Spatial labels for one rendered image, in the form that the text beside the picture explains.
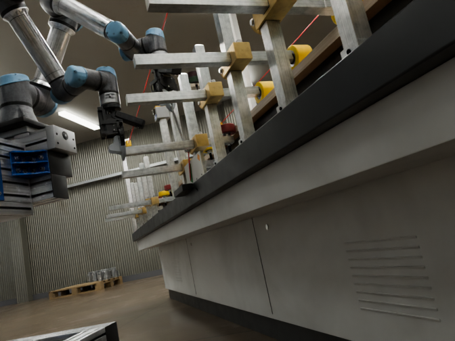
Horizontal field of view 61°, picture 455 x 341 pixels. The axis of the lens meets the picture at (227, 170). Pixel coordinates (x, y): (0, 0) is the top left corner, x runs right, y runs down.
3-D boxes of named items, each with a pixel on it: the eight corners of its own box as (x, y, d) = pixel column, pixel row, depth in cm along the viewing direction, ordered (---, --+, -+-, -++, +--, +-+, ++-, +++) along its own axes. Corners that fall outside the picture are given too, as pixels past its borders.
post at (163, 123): (174, 200, 200) (159, 118, 208) (172, 201, 205) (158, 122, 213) (182, 199, 202) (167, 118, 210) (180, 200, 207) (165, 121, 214)
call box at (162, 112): (157, 119, 206) (154, 105, 208) (155, 123, 213) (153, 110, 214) (170, 118, 209) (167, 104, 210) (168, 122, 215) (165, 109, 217)
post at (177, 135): (186, 193, 177) (168, 95, 185) (185, 195, 180) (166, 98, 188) (193, 192, 178) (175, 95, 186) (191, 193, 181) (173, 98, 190)
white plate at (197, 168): (203, 176, 146) (198, 151, 148) (187, 189, 170) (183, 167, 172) (204, 176, 146) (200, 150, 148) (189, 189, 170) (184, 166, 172)
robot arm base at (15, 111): (-13, 130, 148) (-15, 106, 150) (16, 139, 163) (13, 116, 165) (22, 120, 146) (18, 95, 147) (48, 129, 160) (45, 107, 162)
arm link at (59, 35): (8, 107, 164) (48, -12, 168) (32, 116, 178) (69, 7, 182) (32, 113, 161) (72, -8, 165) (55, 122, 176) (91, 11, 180)
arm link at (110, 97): (118, 99, 153) (120, 91, 145) (120, 110, 152) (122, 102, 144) (99, 101, 150) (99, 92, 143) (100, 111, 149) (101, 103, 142)
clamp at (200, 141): (197, 146, 149) (194, 134, 150) (189, 155, 162) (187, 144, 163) (210, 145, 151) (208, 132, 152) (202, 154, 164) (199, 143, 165)
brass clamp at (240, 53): (234, 58, 105) (230, 41, 106) (219, 80, 117) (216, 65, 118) (254, 57, 107) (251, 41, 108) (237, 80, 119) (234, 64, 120)
